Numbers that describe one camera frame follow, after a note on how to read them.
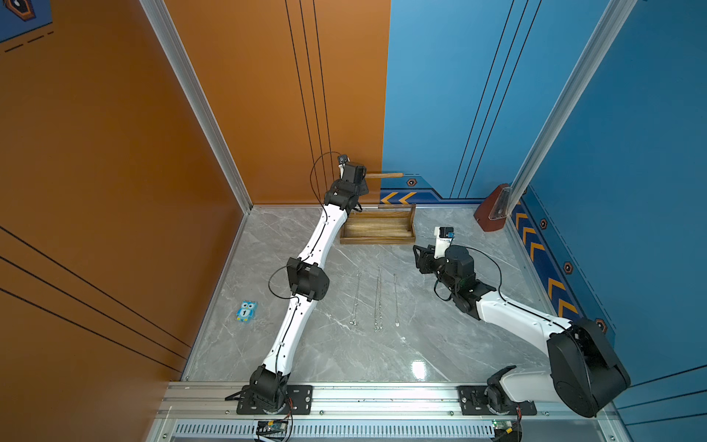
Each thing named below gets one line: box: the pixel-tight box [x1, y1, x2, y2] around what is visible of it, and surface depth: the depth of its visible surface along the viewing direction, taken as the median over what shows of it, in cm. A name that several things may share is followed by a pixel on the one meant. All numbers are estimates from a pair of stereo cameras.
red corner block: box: [473, 183, 513, 233], surface depth 108 cm
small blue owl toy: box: [235, 300, 258, 323], surface depth 91 cm
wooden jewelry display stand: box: [339, 203, 418, 245], surface depth 115 cm
